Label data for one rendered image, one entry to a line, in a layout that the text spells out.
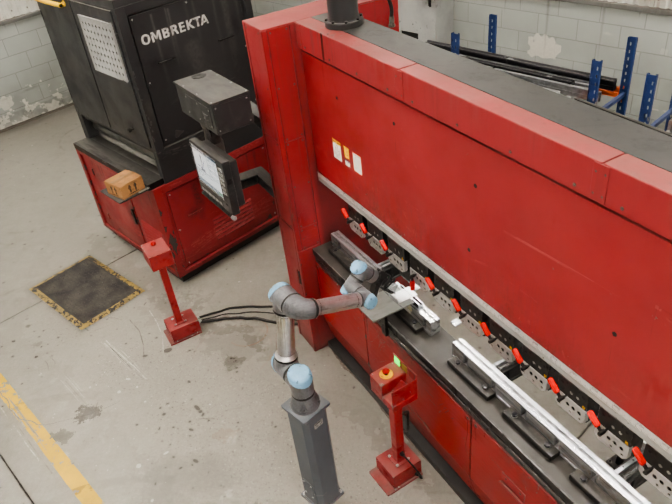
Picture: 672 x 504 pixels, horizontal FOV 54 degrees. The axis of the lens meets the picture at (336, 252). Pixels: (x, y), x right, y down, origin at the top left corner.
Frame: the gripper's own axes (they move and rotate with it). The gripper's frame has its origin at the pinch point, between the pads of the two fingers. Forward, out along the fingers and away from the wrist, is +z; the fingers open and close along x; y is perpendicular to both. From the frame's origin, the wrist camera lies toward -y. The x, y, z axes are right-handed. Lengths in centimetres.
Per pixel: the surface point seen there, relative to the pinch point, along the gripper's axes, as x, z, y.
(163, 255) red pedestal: 156, -34, -83
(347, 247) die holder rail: 61, 11, 0
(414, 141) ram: -17, -68, 65
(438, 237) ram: -33, -36, 38
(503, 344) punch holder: -78, -12, 17
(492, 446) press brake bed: -86, 21, -25
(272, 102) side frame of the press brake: 87, -75, 44
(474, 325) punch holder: -60, -10, 15
